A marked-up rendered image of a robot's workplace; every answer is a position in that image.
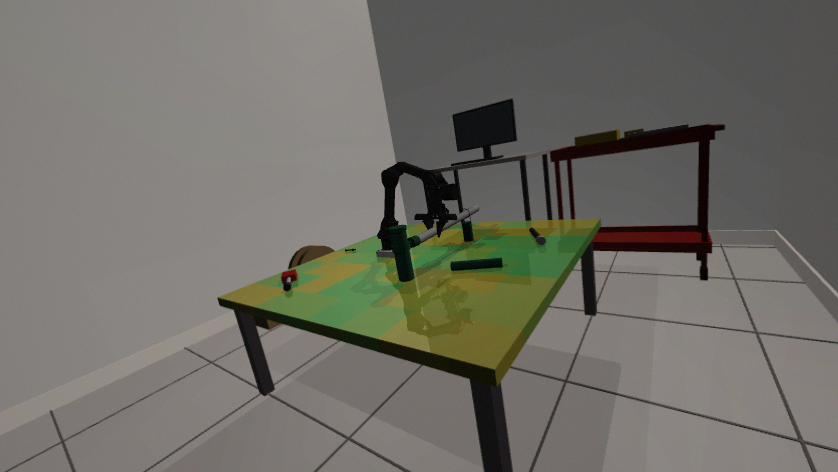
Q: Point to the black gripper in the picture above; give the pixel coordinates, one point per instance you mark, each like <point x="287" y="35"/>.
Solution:
<point x="435" y="209"/>

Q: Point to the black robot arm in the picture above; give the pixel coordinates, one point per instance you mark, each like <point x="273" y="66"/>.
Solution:
<point x="390" y="179"/>

